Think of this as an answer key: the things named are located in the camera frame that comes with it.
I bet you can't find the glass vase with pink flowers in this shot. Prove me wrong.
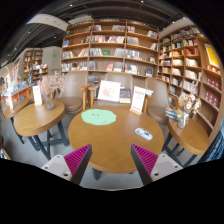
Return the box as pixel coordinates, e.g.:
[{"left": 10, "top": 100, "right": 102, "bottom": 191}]
[{"left": 37, "top": 73, "right": 65, "bottom": 111}]

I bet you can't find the small white sign left table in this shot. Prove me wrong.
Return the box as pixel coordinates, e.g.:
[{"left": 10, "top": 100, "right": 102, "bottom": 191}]
[{"left": 33, "top": 86, "right": 42, "bottom": 106}]

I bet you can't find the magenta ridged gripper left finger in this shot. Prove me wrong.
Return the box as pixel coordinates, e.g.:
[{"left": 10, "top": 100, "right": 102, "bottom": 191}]
[{"left": 42, "top": 144, "right": 92, "bottom": 185}]

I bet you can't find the green round mouse pad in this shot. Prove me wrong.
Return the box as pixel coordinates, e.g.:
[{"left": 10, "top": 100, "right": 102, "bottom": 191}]
[{"left": 81, "top": 109, "right": 116, "bottom": 126}]

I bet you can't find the round wooden table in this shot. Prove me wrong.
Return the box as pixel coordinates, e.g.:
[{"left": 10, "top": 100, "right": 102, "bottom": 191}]
[
  {"left": 162, "top": 119, "right": 210, "bottom": 167},
  {"left": 13, "top": 99, "right": 70, "bottom": 161},
  {"left": 68, "top": 106, "right": 164, "bottom": 180}
]

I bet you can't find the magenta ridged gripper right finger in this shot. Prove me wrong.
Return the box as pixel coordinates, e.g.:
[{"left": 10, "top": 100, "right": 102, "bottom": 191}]
[{"left": 131, "top": 144, "right": 182, "bottom": 185}]

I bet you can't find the beige armchair middle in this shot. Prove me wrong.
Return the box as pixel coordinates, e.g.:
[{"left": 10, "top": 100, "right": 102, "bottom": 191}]
[{"left": 89, "top": 72, "right": 133, "bottom": 108}]

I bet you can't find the white computer mouse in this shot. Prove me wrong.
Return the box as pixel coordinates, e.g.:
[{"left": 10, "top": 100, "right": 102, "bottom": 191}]
[{"left": 135, "top": 128, "right": 153, "bottom": 140}]

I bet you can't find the white picture board on chair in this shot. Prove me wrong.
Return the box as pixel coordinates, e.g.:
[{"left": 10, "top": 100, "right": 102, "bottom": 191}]
[{"left": 98, "top": 80, "right": 121, "bottom": 102}]

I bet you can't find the small wooden table far left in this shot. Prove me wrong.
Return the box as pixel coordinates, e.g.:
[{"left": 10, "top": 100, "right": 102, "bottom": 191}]
[{"left": 3, "top": 97, "right": 32, "bottom": 145}]

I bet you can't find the round wooden right table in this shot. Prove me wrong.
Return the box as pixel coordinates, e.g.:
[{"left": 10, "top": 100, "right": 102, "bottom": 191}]
[{"left": 162, "top": 119, "right": 210, "bottom": 167}]

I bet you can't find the glass vase with white flowers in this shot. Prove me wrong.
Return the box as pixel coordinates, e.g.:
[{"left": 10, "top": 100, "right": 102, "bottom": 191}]
[{"left": 178, "top": 93, "right": 201, "bottom": 129}]

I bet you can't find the book on middle chair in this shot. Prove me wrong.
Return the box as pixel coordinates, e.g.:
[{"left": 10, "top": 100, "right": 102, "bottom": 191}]
[{"left": 120, "top": 88, "right": 131, "bottom": 103}]

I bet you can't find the yellow framed poster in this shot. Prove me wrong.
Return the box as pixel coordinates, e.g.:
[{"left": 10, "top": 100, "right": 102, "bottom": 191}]
[{"left": 205, "top": 44, "right": 219, "bottom": 68}]

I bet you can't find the beige armchair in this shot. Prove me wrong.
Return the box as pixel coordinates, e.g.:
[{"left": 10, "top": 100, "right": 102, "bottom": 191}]
[
  {"left": 142, "top": 77, "right": 172, "bottom": 126},
  {"left": 89, "top": 72, "right": 133, "bottom": 108},
  {"left": 57, "top": 71, "right": 91, "bottom": 114}
]

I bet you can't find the round wooden left table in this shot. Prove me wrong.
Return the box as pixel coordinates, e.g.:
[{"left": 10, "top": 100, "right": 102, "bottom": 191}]
[{"left": 13, "top": 99, "right": 70, "bottom": 161}]

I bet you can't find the round wooden centre table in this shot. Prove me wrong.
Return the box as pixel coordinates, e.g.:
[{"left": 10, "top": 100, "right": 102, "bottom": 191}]
[{"left": 68, "top": 106, "right": 164, "bottom": 180}]

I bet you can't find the stack of books right table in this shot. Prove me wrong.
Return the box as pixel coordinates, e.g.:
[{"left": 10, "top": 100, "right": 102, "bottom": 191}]
[{"left": 165, "top": 107, "right": 179, "bottom": 120}]

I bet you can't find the wooden bookshelf right wall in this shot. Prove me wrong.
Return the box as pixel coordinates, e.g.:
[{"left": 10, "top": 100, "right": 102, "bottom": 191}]
[{"left": 158, "top": 23, "right": 224, "bottom": 141}]

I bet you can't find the white sign card on stand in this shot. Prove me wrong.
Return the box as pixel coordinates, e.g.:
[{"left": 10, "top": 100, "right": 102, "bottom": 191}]
[{"left": 130, "top": 86, "right": 145, "bottom": 115}]

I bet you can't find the beige armchair left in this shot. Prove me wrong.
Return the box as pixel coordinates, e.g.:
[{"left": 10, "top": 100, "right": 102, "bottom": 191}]
[{"left": 57, "top": 71, "right": 91, "bottom": 114}]

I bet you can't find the large wooden bookshelf centre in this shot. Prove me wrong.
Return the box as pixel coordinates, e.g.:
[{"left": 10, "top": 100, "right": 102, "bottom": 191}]
[{"left": 61, "top": 19, "right": 159, "bottom": 78}]

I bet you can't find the distant wooden bookshelf left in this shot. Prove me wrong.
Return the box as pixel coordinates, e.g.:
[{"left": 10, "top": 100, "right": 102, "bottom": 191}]
[{"left": 22, "top": 49, "right": 43, "bottom": 83}]

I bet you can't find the beige armchair right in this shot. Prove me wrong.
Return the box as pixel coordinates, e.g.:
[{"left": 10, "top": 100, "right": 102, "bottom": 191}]
[{"left": 142, "top": 77, "right": 172, "bottom": 126}]

